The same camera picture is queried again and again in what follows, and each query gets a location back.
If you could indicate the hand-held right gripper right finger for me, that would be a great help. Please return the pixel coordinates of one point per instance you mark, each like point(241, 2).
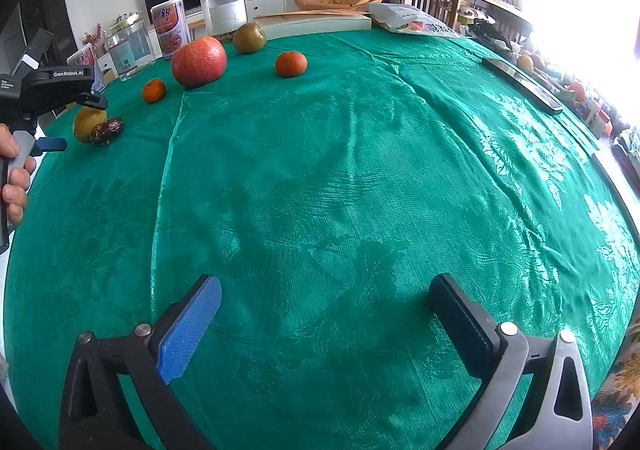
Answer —
point(462, 330)

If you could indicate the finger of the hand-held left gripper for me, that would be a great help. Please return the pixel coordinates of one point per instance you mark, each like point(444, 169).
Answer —
point(50, 145)
point(92, 101)

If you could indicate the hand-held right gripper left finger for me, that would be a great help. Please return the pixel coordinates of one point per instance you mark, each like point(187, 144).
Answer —
point(187, 335)

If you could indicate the yellow round citrus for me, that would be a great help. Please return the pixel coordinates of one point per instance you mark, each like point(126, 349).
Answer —
point(84, 128)

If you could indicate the small tangerine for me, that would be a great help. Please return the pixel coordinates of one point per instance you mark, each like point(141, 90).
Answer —
point(153, 90)
point(291, 64)

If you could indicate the large red apple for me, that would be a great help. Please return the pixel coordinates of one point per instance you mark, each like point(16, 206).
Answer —
point(198, 61)

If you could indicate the green brown pear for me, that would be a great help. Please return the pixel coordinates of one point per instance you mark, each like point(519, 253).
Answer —
point(249, 38)

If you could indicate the person's left hand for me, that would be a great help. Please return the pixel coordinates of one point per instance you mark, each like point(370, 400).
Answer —
point(17, 195)

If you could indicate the red and white tin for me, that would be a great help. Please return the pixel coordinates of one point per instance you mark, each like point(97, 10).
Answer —
point(82, 56)

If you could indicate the red flowers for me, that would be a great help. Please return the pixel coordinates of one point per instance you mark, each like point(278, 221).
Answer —
point(94, 35)

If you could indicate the glass jar with gold lid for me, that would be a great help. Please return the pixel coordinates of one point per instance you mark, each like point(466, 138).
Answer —
point(127, 48)

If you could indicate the red label can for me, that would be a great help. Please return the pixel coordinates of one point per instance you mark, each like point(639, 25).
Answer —
point(170, 28)

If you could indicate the clear jar with black lid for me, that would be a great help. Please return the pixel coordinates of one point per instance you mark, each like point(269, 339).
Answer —
point(222, 13)

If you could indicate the floral patterned blanket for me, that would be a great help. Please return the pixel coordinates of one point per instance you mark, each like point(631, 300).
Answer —
point(617, 400)

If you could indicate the green tablecloth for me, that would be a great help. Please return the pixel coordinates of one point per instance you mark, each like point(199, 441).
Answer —
point(350, 180)

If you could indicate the white flat box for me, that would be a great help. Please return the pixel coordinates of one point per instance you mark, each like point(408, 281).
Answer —
point(315, 23)

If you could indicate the black phone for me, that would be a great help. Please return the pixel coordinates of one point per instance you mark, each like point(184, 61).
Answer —
point(522, 83)

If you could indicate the basket of toys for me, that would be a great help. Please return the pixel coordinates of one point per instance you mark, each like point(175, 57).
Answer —
point(575, 90)

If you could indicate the white plastic bag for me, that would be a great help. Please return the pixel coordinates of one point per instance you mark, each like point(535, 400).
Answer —
point(415, 20)

